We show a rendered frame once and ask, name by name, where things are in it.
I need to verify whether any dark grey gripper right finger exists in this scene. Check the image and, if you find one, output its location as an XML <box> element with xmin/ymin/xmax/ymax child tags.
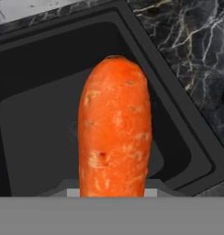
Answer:
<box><xmin>144</xmin><ymin>178</ymin><xmax>185</xmax><ymax>198</ymax></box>

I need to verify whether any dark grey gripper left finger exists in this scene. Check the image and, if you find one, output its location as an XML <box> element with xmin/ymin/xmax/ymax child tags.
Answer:
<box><xmin>39</xmin><ymin>178</ymin><xmax>82</xmax><ymax>198</ymax></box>

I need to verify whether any orange carrot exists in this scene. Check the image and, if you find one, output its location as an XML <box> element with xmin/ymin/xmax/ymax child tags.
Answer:
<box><xmin>77</xmin><ymin>55</ymin><xmax>153</xmax><ymax>198</ymax></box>

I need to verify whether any black kitchen sink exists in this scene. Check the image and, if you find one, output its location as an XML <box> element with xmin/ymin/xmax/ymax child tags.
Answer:
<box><xmin>0</xmin><ymin>0</ymin><xmax>224</xmax><ymax>198</ymax></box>

